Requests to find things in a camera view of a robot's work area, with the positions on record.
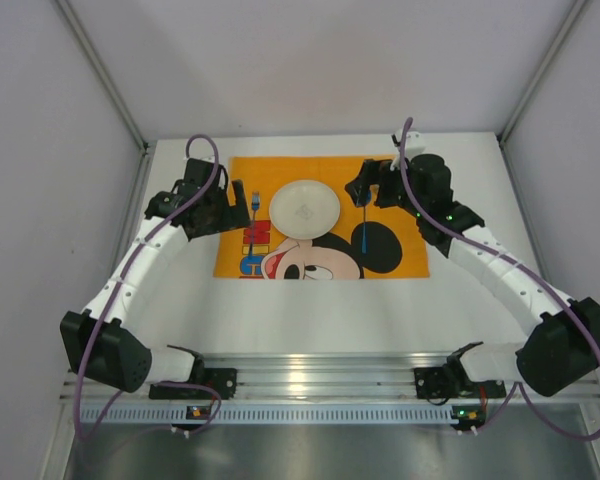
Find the blue metal fork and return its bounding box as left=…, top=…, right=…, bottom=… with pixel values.
left=248, top=190, right=261, bottom=255

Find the blue metal spoon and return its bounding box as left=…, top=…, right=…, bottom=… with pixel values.
left=361, top=192, right=371, bottom=255

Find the orange Mickey Mouse placemat cloth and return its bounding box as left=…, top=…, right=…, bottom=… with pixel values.
left=214, top=156, right=429, bottom=280

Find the white round plate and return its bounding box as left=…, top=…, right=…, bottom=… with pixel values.
left=269, top=180, right=341, bottom=240

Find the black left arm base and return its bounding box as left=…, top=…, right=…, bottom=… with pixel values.
left=146, top=345, right=238, bottom=400

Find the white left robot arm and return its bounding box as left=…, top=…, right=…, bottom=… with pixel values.
left=60, top=158, right=251, bottom=393

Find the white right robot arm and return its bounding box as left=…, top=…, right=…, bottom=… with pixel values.
left=346, top=125, right=600, bottom=397

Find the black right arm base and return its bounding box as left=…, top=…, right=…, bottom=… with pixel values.
left=413, top=342, right=506, bottom=406

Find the aluminium mounting rail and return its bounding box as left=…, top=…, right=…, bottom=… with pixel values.
left=82, top=352, right=600, bottom=405

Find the perforated metal cable tray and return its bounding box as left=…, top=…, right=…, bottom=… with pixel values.
left=102, top=403, right=485, bottom=429

